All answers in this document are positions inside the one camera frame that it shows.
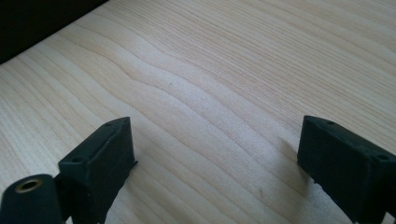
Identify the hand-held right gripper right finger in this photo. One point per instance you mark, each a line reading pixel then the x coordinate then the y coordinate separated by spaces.
pixel 345 165

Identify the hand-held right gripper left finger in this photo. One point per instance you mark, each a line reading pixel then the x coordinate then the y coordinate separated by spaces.
pixel 99 165

